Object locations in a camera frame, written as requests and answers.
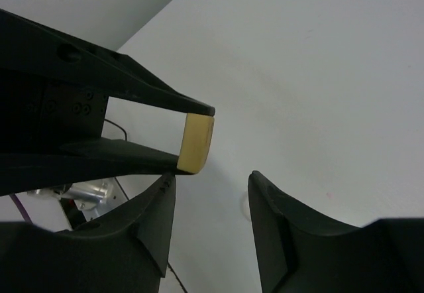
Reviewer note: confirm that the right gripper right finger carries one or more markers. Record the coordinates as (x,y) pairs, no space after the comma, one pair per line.
(299,249)

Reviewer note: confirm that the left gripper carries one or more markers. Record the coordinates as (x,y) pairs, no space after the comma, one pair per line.
(41,113)

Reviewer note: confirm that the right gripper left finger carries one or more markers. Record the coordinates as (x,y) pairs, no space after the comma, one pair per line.
(124,250)

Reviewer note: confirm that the clear tape roll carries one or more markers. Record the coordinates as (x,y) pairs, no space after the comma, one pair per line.
(244,206)

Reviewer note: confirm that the yellow eraser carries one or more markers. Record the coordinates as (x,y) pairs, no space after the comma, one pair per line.
(196,142)

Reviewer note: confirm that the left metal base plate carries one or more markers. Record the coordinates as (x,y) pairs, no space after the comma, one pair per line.
(86,195)

